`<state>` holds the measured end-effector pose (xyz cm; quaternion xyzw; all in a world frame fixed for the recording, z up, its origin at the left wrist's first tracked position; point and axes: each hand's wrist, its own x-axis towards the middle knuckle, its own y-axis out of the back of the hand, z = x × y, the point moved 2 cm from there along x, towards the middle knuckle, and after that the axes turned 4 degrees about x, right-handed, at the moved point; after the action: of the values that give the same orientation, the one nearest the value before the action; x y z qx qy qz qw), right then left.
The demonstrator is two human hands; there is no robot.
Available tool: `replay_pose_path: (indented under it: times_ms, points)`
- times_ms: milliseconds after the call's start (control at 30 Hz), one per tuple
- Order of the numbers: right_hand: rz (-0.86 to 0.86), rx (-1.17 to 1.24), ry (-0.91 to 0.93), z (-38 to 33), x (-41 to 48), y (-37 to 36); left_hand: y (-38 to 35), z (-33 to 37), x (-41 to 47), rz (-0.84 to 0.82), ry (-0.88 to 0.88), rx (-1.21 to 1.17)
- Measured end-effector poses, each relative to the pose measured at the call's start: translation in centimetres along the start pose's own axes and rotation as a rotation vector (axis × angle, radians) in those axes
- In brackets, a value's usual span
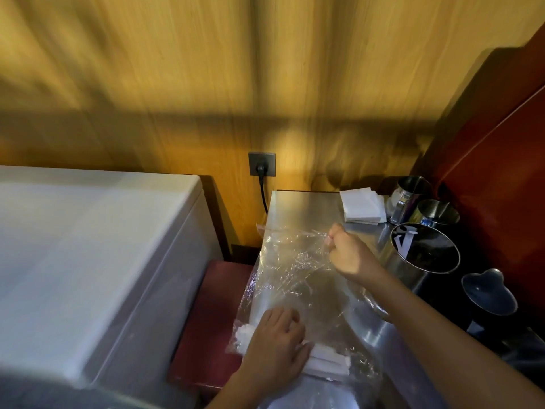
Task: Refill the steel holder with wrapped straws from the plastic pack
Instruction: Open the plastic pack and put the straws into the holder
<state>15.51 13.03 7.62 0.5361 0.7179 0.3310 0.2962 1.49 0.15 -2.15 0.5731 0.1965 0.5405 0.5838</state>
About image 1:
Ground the white chest freezer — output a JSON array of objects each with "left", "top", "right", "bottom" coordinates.
[{"left": 0, "top": 165, "right": 225, "bottom": 409}]

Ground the grey wall socket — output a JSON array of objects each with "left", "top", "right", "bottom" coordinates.
[{"left": 248, "top": 152, "right": 276, "bottom": 178}]

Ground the short steel cup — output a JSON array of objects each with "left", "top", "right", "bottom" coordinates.
[{"left": 408, "top": 199, "right": 461, "bottom": 231}]

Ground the person's right forearm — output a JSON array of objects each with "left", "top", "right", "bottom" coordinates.
[{"left": 361, "top": 268, "right": 545, "bottom": 409}]

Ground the white napkin bundle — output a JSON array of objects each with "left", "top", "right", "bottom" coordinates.
[{"left": 234, "top": 321, "right": 352, "bottom": 380}]

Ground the red wooden cabinet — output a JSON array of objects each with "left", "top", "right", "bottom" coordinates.
[{"left": 410, "top": 24, "right": 545, "bottom": 322}]

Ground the person's left hand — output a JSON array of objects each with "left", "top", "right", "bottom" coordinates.
[{"left": 241, "top": 306, "right": 314, "bottom": 395}]

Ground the clear plastic bag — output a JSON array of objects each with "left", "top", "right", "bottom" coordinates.
[{"left": 225, "top": 225, "right": 390, "bottom": 386}]

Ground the red stool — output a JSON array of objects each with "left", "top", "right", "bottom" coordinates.
[{"left": 168, "top": 260, "right": 257, "bottom": 398}]

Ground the stack of white napkins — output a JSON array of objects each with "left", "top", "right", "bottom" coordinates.
[{"left": 339, "top": 187, "right": 387, "bottom": 224}]

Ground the large steel bucket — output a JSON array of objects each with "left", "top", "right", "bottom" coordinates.
[{"left": 380, "top": 222, "right": 462, "bottom": 291}]

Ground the person's left forearm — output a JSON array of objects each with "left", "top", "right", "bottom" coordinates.
[{"left": 206, "top": 370, "right": 278, "bottom": 409}]

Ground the tall steel cup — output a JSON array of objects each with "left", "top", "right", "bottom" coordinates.
[{"left": 389, "top": 176, "right": 433, "bottom": 226}]

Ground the person's right hand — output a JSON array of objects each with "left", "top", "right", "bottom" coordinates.
[{"left": 325, "top": 222, "right": 386, "bottom": 287}]

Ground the black plug with cable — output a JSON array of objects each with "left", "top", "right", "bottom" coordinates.
[{"left": 255, "top": 163, "right": 270, "bottom": 216}]

